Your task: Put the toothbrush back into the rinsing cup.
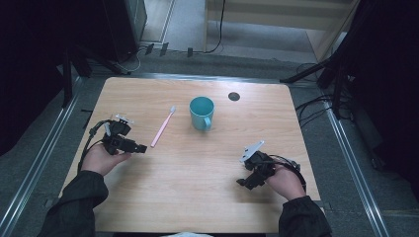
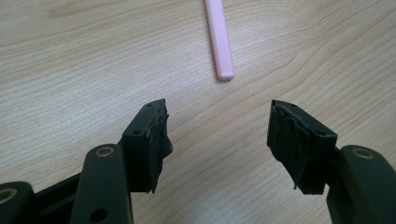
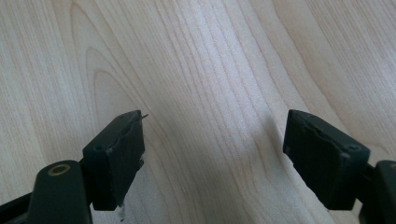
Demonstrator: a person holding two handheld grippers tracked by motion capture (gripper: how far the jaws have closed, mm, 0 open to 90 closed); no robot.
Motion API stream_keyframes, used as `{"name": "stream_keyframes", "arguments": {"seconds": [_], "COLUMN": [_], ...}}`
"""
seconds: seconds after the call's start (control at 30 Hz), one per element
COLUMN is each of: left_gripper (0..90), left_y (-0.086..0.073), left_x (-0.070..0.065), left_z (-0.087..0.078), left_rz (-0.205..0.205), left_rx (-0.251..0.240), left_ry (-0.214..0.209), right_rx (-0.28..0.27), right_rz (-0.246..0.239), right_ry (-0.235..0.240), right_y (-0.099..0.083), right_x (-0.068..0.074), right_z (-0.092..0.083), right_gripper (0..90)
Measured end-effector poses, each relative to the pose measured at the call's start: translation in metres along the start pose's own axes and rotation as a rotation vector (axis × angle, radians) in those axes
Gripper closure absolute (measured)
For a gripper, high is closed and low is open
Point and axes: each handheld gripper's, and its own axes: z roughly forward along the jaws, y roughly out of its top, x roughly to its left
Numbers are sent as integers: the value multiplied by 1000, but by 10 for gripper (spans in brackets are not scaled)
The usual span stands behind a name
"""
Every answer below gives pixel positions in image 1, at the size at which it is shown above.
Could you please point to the light wooden furniture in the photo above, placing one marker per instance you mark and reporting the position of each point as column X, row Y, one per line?
column 273, row 23

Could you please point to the pink toothbrush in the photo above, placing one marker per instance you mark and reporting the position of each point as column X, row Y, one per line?
column 163, row 126

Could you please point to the person's right hand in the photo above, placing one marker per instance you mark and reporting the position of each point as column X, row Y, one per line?
column 286, row 182

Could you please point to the black stand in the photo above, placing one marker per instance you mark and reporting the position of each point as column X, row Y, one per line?
column 329, row 72
column 70, row 65

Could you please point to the round dark table grommet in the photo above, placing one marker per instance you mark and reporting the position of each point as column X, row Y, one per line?
column 234, row 96

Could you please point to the person's left hand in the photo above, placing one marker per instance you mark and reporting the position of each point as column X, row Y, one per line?
column 99, row 159

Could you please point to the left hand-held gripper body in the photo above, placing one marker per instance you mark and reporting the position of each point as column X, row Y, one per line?
column 116, row 135

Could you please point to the black cabinet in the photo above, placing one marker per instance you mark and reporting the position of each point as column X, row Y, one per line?
column 123, row 28

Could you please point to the metal floor rail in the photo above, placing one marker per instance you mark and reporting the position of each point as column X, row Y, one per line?
column 357, row 171
column 36, row 164

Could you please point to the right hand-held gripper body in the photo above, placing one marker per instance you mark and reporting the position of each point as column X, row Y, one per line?
column 258, row 161

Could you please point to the teal cup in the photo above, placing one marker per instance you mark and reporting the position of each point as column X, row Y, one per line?
column 201, row 113

